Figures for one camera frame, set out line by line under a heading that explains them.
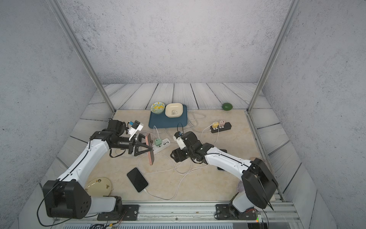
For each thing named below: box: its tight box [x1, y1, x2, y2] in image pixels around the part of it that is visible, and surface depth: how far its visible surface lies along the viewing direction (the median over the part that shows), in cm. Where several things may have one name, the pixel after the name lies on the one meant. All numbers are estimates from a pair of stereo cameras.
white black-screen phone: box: [126, 166, 150, 193], surface depth 86 cm
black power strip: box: [210, 122, 232, 134], surface depth 108 cm
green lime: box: [221, 102, 234, 111], surface depth 121 cm
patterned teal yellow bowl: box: [150, 101, 166, 115], surface depth 121 cm
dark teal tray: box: [148, 104, 188, 129], surface depth 114 cm
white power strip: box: [152, 137, 171, 155], surface depth 99 cm
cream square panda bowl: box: [164, 102, 184, 119], surface depth 119 cm
